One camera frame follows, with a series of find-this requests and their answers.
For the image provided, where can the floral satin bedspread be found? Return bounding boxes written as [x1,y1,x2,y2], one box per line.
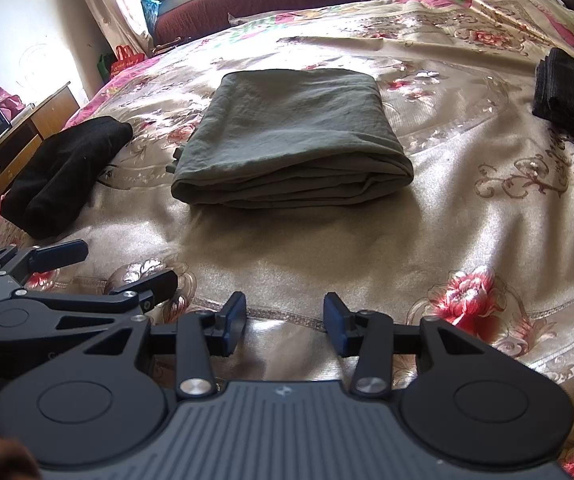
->
[0,0,574,480]

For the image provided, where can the black checked folded pants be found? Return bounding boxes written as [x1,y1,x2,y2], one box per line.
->
[532,47,574,155]

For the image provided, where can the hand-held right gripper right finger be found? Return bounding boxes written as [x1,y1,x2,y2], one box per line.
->
[321,292,488,397]

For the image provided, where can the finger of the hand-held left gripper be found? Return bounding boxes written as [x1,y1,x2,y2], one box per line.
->
[0,239,89,283]
[17,269,180,332]

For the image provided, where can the pink cloth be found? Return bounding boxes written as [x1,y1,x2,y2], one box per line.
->
[0,85,28,122]

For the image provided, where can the blue plastic bag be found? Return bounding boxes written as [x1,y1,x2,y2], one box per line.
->
[140,0,162,37]

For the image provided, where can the maroon padded bench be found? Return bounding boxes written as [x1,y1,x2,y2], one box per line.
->
[153,0,364,50]

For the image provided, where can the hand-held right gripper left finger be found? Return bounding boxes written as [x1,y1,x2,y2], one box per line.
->
[82,291,249,399]

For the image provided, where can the wooden desk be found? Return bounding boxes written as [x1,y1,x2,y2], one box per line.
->
[0,81,81,233]

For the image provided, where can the red bag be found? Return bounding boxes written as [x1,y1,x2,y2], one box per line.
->
[110,45,146,79]

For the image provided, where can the green bag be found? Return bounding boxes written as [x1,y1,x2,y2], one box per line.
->
[96,53,116,81]

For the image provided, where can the black garment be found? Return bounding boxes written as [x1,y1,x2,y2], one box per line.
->
[0,115,134,240]

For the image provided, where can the grey-green pants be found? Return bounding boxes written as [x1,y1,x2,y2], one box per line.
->
[166,67,415,209]

